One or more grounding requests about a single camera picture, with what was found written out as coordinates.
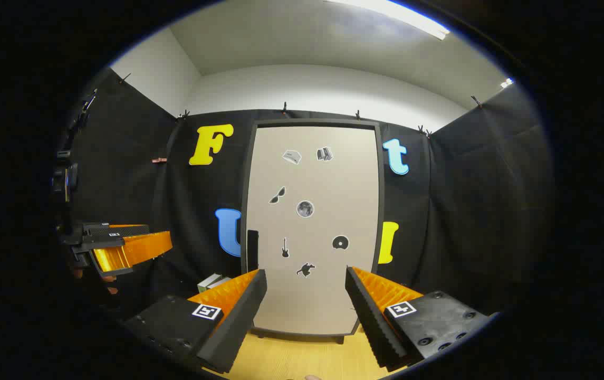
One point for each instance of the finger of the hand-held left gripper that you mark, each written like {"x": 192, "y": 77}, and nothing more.
{"x": 102, "y": 235}
{"x": 138, "y": 249}

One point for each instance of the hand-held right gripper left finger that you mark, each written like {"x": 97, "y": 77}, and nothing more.
{"x": 238, "y": 316}

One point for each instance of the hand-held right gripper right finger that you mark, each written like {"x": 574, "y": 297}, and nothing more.
{"x": 370, "y": 316}

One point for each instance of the beige cabinet door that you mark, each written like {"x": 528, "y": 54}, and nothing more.
{"x": 312, "y": 295}

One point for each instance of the brown hardcover book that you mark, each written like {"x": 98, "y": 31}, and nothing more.
{"x": 221, "y": 282}

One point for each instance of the grey-green hardcover book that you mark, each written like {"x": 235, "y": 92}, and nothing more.
{"x": 208, "y": 281}

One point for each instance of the copper cloth clip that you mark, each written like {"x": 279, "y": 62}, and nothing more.
{"x": 159, "y": 160}

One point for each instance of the black backdrop cloth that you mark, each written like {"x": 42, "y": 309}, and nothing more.
{"x": 465, "y": 211}

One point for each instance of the row of black cloth clips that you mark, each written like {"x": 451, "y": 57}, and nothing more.
{"x": 284, "y": 109}

